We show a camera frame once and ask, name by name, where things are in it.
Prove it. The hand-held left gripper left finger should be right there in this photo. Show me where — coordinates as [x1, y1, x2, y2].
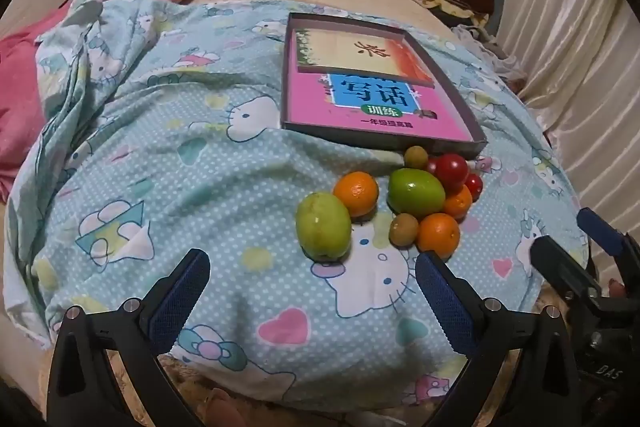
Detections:
[47, 249, 211, 427]

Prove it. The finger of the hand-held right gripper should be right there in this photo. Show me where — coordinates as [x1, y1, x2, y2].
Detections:
[531, 234, 606, 313]
[576, 207, 640, 268]

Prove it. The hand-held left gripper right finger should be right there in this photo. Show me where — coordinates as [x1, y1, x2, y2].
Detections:
[416, 252, 581, 427]

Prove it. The orange mandarin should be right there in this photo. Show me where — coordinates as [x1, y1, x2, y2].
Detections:
[416, 213, 461, 260]
[333, 172, 380, 218]
[442, 183, 473, 222]

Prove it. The small brownish round fruit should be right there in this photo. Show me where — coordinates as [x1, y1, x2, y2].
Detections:
[403, 146, 428, 170]
[389, 213, 420, 248]

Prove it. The green jujube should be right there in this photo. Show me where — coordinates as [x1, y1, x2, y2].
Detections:
[295, 192, 353, 263]
[387, 168, 447, 218]

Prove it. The grey cardboard tray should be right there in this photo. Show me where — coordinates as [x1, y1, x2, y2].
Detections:
[280, 12, 487, 158]

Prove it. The blue cartoon printed blanket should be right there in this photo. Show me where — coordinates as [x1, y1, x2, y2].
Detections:
[2, 0, 591, 413]

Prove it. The cream satin curtain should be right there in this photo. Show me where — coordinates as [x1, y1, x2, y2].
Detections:
[495, 0, 640, 268]

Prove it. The pink book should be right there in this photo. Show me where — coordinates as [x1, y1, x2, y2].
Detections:
[285, 69, 476, 142]

